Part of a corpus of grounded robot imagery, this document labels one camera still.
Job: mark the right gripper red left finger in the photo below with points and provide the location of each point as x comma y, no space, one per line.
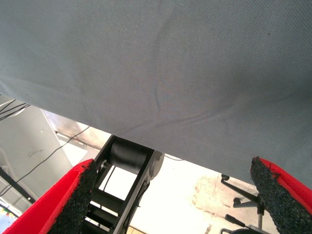
48,204

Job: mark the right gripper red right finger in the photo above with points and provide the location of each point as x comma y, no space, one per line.
290,202

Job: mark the black slanted bar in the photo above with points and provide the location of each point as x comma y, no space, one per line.
17,186

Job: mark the light blue printed object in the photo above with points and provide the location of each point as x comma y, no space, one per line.
5,218

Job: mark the black office chair base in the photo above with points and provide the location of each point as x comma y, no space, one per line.
241,189

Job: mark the light grey cabinet panel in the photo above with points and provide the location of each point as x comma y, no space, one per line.
29,141

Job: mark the dark grey table cloth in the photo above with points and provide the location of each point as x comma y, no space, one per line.
156,61

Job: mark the black linkage frame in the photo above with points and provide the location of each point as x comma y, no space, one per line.
126,153

